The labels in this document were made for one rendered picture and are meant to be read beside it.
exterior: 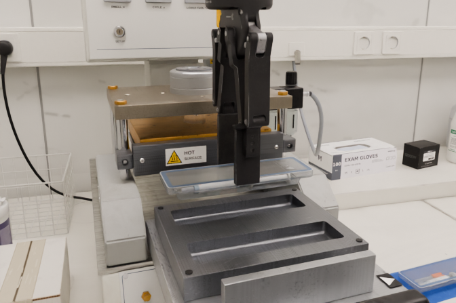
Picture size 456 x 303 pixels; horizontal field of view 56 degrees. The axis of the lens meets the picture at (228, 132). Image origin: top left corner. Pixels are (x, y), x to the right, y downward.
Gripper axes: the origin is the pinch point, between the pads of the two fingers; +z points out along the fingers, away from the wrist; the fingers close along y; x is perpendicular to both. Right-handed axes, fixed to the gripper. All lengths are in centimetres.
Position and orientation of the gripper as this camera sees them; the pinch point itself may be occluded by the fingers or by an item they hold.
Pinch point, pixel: (237, 150)
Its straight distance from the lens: 51.9
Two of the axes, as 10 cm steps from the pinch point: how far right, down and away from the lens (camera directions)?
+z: 0.0, 9.6, 2.6
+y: 3.3, 2.5, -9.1
